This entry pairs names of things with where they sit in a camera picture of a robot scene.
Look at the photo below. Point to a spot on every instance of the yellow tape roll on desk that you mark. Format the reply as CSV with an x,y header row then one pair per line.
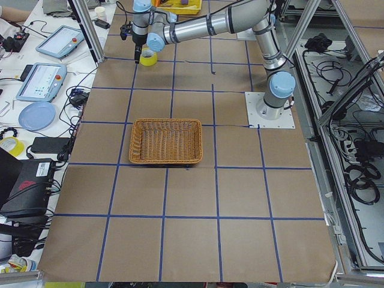
x,y
12,145

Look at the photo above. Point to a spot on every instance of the light blue plate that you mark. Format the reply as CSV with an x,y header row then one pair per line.
x,y
37,116

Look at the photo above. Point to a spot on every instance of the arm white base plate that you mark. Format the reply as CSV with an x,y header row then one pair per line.
x,y
262,116
247,35

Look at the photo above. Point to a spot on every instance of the brown wicker basket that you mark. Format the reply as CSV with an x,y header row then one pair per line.
x,y
166,141

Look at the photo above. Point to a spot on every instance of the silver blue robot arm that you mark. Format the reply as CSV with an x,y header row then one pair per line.
x,y
157,28

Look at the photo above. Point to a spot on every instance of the teach pendant tablet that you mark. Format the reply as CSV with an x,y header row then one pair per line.
x,y
62,42
42,83

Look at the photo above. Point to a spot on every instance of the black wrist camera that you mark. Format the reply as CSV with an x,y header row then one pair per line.
x,y
125,31

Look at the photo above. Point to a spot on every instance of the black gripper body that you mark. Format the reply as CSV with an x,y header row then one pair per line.
x,y
137,41

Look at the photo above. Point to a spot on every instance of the yellow plastic tray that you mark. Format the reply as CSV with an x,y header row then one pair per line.
x,y
174,6

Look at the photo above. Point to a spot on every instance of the lower teach pendant tablet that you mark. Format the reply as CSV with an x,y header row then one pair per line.
x,y
42,83

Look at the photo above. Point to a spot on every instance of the upper teach pendant tablet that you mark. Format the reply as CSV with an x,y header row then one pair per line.
x,y
62,42

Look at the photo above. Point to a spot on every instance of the aluminium frame post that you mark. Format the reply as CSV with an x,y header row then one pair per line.
x,y
81,12

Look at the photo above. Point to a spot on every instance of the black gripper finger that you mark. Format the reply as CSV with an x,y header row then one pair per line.
x,y
137,53

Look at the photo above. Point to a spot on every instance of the black power adapter brick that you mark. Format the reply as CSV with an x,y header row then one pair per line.
x,y
49,145

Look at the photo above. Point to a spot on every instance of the yellow packing tape roll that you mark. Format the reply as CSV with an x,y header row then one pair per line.
x,y
148,57

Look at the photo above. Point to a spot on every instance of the white paper cup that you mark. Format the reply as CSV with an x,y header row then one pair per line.
x,y
100,13

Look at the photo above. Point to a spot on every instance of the black computer box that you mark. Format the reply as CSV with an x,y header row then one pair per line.
x,y
25,186

